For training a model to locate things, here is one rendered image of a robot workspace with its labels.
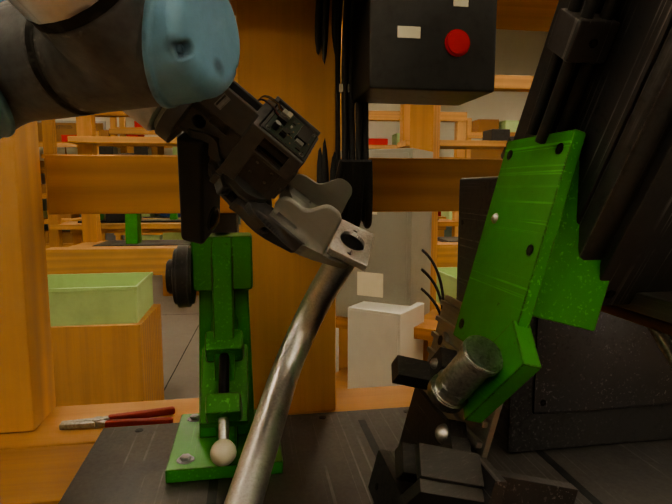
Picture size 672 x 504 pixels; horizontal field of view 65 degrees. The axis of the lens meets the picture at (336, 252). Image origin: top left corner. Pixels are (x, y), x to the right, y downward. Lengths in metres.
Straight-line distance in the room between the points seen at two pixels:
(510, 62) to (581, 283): 11.24
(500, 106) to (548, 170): 11.00
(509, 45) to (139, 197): 11.11
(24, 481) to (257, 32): 0.64
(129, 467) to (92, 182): 0.43
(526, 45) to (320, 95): 11.18
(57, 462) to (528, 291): 0.61
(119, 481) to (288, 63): 0.57
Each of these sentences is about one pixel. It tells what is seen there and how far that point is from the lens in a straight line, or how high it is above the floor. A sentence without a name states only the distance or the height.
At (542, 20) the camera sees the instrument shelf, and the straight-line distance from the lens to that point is 1.02.
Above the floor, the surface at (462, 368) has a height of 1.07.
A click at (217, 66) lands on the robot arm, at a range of 0.34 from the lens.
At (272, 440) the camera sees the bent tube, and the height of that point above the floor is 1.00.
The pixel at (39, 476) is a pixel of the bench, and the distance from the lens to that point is 0.78.
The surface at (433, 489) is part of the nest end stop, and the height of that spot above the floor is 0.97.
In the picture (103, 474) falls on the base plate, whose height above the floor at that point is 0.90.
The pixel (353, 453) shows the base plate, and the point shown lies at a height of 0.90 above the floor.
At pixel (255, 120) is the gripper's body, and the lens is 0.45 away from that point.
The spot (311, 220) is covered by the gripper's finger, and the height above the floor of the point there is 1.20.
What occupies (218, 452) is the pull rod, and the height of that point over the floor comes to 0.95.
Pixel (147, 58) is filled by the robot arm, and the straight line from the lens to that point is 0.33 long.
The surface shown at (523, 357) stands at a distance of 0.46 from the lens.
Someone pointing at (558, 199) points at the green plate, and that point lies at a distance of 0.48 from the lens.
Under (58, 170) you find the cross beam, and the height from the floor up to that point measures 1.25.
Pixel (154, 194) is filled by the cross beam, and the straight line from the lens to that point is 0.88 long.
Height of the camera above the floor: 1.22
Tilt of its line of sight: 7 degrees down
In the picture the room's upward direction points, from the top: straight up
